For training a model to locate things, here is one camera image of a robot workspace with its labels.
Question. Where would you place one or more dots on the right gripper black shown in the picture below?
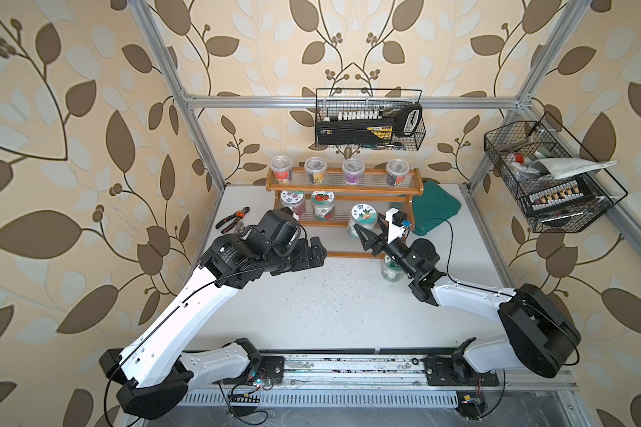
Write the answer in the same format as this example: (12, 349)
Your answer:
(376, 239)

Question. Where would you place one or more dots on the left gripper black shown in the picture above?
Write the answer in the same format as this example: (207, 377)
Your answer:
(307, 260)

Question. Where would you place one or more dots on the carrot label seed jar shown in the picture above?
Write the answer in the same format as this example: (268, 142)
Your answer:
(364, 215)

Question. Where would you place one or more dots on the wooden two-tier shelf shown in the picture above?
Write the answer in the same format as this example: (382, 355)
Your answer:
(372, 190)

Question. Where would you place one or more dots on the grass label seed jar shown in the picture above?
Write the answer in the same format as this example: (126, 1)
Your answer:
(391, 271)

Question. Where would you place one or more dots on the flower label seed jar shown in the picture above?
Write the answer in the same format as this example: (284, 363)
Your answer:
(295, 201)

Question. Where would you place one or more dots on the tomato label seed jar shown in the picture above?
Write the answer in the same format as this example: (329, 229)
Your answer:
(323, 202)

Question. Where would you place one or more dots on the clear seed jar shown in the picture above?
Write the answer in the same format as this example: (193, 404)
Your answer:
(353, 170)
(316, 169)
(396, 172)
(281, 167)

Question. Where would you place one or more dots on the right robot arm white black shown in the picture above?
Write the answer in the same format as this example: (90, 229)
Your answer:
(536, 334)

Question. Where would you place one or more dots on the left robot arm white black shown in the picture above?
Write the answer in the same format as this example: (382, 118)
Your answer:
(155, 372)

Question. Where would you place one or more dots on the orange black pliers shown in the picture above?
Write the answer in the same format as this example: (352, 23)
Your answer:
(231, 222)

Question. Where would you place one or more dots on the green plastic tool case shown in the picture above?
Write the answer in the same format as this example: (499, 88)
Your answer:
(433, 208)

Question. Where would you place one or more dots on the black yellow tool in basket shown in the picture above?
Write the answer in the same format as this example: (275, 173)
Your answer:
(378, 128)

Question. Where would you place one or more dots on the white paper in basket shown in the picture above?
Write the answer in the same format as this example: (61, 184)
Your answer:
(562, 168)

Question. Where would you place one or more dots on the paint tube set box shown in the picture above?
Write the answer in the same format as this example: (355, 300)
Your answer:
(560, 197)

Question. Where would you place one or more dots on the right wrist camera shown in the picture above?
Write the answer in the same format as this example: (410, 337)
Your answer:
(398, 224)

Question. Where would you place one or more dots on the back black wire basket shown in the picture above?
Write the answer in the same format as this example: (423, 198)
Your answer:
(364, 98)

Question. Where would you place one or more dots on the black wire basket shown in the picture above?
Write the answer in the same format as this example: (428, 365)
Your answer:
(364, 98)
(513, 147)

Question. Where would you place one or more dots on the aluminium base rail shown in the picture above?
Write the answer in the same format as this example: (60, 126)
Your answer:
(354, 372)

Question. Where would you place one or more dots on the right black wire basket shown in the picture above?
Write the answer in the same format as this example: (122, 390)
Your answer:
(513, 147)

